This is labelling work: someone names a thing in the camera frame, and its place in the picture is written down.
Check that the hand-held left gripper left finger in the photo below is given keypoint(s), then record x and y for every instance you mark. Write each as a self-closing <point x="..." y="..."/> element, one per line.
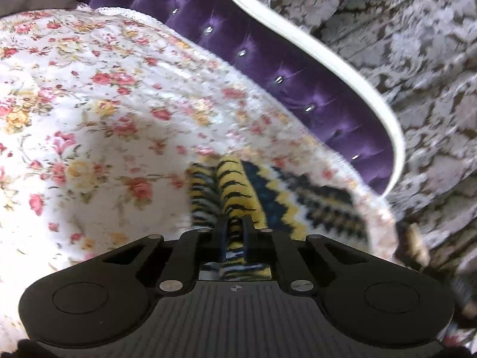
<point x="222" y="236"/>

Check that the zigzag patterned knit sweater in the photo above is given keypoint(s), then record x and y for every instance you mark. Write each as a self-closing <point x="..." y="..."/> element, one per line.
<point x="277" y="201"/>

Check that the brown damask curtain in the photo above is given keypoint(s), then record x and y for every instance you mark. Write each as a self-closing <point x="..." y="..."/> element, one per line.
<point x="428" y="82"/>

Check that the purple tufted headboard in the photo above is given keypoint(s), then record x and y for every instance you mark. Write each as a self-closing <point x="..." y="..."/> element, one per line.
<point x="298" y="76"/>

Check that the floral bedspread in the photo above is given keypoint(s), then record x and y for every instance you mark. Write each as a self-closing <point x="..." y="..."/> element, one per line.
<point x="111" y="119"/>

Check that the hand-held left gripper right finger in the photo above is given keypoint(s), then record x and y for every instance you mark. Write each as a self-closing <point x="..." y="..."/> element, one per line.
<point x="247" y="236"/>

